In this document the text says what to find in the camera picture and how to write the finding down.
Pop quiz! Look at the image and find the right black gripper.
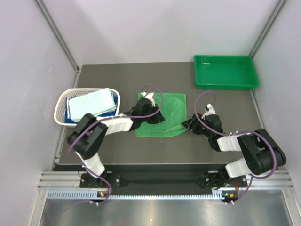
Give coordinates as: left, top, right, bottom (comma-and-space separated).
182, 113, 213, 138

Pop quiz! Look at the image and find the green towel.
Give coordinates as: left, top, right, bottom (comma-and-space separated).
135, 93, 188, 138

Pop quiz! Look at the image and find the white towel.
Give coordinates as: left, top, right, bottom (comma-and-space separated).
68, 88, 116, 122

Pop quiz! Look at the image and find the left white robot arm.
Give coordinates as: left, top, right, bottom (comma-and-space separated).
67, 97, 165, 187

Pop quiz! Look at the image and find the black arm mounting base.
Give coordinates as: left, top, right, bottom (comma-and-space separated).
79, 163, 247, 196

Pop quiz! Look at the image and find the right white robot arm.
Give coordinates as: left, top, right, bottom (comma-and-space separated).
182, 114, 287, 186

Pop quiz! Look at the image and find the green plastic bin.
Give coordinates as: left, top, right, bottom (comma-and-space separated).
194, 55, 259, 91

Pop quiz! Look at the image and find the white perforated plastic basket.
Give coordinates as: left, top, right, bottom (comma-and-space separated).
54, 88, 121, 128

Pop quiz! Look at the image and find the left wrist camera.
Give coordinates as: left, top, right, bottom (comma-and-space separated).
141, 91, 156, 106

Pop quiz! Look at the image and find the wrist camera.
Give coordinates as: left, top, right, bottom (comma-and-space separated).
141, 91, 156, 106
202, 104, 216, 119

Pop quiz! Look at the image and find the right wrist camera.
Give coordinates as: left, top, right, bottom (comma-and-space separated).
202, 104, 216, 119

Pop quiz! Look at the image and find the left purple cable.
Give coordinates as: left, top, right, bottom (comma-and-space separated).
67, 84, 163, 205

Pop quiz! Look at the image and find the purple cable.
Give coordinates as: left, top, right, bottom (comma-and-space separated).
194, 91, 277, 205
67, 84, 163, 205

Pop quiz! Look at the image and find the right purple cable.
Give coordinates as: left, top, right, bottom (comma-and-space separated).
194, 91, 277, 205

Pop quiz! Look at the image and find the grey slotted cable duct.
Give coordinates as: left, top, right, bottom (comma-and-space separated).
47, 190, 225, 200

